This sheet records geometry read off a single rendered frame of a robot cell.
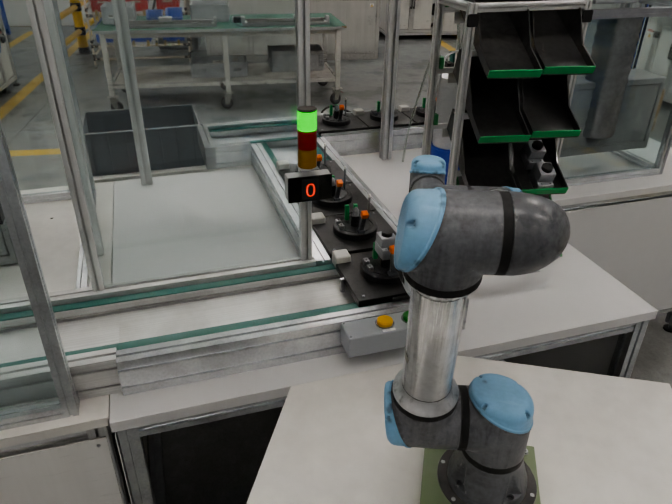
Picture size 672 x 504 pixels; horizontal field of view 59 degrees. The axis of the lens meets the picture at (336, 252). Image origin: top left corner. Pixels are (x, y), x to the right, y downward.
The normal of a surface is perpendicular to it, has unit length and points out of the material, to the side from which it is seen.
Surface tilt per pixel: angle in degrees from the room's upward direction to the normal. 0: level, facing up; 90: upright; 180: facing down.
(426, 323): 99
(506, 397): 7
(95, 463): 90
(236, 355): 90
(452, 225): 55
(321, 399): 0
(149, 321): 0
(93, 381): 90
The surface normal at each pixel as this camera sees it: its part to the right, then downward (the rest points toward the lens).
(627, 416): 0.01, -0.87
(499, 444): -0.08, 0.50
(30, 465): 0.30, 0.48
